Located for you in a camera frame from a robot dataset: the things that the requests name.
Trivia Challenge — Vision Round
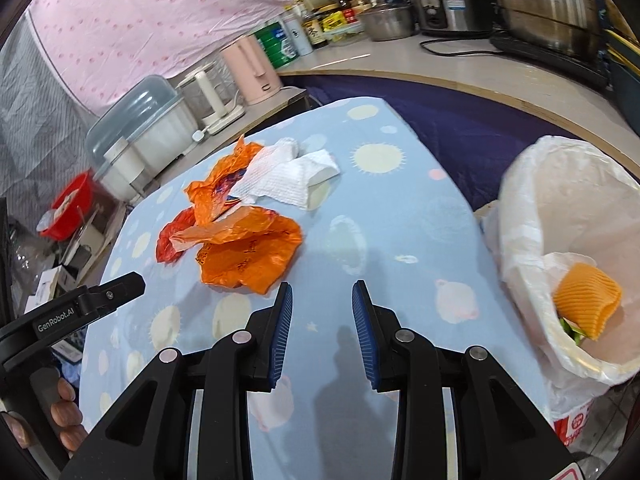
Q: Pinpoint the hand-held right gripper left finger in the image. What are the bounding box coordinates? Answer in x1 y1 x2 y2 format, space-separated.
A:
60 281 294 480

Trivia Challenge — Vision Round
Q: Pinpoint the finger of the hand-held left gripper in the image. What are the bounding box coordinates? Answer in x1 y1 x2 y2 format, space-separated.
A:
75 271 146 313

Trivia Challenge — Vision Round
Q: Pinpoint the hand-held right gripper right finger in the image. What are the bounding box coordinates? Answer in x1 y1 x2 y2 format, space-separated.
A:
351 280 576 480

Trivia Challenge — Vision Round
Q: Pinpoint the red plastic bag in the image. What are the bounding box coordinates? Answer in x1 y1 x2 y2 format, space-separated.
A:
156 207 197 264

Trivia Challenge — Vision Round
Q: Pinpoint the orange plastic bag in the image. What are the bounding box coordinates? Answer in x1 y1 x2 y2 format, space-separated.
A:
170 140 304 295

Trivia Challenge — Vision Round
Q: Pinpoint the white paper towel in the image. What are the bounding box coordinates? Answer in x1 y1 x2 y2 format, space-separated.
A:
232 137 342 211

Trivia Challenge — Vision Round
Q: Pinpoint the green cardboard box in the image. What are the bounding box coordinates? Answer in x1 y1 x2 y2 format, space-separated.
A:
560 316 587 346

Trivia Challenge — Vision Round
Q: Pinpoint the orange knitted cloth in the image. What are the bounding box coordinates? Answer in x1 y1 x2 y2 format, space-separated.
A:
552 262 624 339

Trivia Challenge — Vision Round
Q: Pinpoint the bin with white liner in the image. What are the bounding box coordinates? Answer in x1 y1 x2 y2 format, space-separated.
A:
482 135 640 448

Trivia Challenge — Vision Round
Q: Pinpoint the person's left hand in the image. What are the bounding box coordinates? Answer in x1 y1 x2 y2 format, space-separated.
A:
50 377 87 453

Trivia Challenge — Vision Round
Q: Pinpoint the red plastic basin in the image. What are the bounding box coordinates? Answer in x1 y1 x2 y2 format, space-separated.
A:
39 170 96 241

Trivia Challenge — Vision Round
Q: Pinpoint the blue dotted tablecloth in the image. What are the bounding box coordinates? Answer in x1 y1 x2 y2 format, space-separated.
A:
80 97 551 480

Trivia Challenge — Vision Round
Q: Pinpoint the white dish rack with cover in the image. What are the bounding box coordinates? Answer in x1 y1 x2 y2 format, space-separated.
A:
85 75 201 201

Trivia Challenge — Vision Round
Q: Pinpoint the grey striped cloth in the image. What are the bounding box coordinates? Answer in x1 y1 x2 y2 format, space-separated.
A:
0 15 101 221

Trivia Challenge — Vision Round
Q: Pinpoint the glass electric kettle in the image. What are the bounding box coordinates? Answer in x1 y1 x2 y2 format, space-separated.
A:
176 66 246 136

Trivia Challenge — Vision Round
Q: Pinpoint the dark purple cloth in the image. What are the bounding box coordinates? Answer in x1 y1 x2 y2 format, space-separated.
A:
277 74 640 211

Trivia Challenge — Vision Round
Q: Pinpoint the pink electric kettle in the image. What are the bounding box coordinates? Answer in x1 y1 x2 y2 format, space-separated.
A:
220 35 282 106

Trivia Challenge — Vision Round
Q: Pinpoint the pink dotted cloth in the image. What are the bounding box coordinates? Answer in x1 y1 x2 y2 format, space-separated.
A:
27 0 341 116

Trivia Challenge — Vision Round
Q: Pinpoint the green tin can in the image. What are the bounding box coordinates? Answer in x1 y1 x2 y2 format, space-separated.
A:
252 17 297 70

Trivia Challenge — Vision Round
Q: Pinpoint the white seasoning bottle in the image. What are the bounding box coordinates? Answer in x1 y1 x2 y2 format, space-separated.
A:
282 7 313 56

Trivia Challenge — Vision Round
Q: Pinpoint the dark soy sauce bottle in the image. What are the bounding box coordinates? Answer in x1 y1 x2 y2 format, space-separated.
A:
300 5 329 50

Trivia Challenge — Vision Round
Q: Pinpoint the steel bowl with lid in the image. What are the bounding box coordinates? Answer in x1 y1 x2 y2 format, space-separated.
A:
359 2 416 42

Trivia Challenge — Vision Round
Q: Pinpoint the black induction cooker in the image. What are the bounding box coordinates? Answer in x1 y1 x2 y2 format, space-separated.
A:
490 32 623 88

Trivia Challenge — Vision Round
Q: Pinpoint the dark blue tray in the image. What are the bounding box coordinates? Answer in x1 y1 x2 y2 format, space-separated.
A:
607 30 640 136

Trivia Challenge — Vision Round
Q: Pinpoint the large steel steamer pot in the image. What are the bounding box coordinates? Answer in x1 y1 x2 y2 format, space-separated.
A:
470 0 608 61

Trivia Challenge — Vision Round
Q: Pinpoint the black power cable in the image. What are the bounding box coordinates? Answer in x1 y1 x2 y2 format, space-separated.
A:
419 35 501 57

